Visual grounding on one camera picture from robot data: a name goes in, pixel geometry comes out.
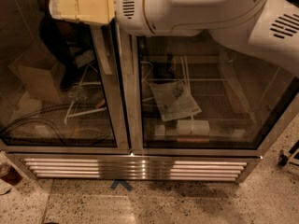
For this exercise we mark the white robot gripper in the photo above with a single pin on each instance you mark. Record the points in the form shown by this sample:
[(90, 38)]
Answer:
[(131, 11)]

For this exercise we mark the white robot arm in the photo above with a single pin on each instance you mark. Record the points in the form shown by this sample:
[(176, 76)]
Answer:
[(264, 29)]

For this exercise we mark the stainless glass door refrigerator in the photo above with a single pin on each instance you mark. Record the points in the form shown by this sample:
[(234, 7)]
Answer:
[(62, 117)]

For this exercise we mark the paper manual inside fridge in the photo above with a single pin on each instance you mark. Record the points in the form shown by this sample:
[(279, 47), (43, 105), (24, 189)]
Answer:
[(174, 101)]

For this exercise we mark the small white block inside fridge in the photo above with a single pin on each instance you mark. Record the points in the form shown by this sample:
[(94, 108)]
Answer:
[(160, 130)]

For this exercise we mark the blue tape floor marker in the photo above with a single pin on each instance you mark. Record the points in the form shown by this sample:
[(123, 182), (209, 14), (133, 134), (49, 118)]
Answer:
[(123, 183)]

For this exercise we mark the brown object at left edge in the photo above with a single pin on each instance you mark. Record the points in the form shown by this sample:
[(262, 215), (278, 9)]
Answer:
[(9, 174)]

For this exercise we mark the black caster wheel cart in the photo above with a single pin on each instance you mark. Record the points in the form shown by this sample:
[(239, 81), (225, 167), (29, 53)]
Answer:
[(292, 158)]

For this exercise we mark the left fridge door handle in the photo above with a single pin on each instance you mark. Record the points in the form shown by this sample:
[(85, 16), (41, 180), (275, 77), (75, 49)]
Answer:
[(100, 48)]

